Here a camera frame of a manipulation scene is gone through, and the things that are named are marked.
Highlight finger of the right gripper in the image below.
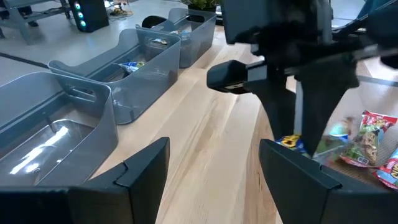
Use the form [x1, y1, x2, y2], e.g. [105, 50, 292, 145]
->
[248, 67, 296, 141]
[295, 54, 360, 156]

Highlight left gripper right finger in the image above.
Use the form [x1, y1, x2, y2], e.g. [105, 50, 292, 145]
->
[259, 138, 398, 224]

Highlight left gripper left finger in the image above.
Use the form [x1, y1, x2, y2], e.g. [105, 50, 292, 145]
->
[0, 136, 171, 224]

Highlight blue granola bar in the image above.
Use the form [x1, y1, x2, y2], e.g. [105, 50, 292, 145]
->
[275, 123, 351, 164]
[117, 61, 146, 75]

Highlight grey translucent plastic bin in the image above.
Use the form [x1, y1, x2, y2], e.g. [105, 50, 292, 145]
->
[48, 27, 182, 125]
[136, 7, 218, 68]
[0, 71, 119, 189]

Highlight potted green plant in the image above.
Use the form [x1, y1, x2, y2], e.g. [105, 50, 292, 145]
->
[182, 0, 220, 11]

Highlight black computer tower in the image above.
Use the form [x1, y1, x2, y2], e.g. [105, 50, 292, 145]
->
[68, 0, 110, 34]

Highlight grey metal table legs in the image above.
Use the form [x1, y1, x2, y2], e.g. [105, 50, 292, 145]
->
[0, 0, 73, 44]

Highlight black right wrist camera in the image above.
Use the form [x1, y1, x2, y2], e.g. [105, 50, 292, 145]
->
[206, 60, 249, 95]

